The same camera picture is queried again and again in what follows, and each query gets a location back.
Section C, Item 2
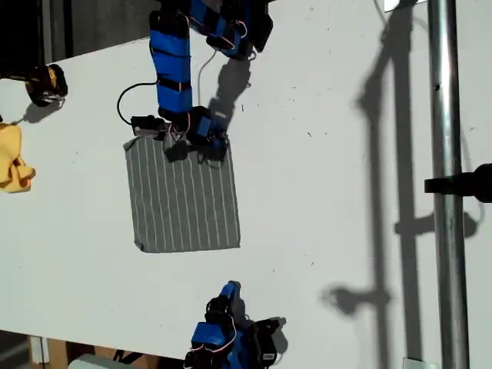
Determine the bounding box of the grey striped towel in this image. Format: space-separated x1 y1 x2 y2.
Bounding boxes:
122 134 242 254

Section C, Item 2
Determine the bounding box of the white table leg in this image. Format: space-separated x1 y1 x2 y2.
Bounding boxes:
29 336 50 364

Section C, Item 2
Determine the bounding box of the yellow cloth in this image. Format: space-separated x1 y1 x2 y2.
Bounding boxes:
0 122 37 194

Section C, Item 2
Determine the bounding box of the black clamp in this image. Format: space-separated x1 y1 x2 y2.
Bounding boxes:
424 163 492 204

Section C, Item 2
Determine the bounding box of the red white servo wire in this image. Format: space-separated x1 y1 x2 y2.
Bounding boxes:
168 111 192 140
184 313 238 366

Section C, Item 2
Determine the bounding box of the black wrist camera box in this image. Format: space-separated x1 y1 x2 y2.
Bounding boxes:
255 319 280 364
131 115 165 139

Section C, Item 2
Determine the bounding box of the black camera cable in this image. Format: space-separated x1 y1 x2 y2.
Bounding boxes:
116 79 159 126

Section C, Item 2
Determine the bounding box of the steel post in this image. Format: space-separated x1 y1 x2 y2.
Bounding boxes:
426 0 472 369

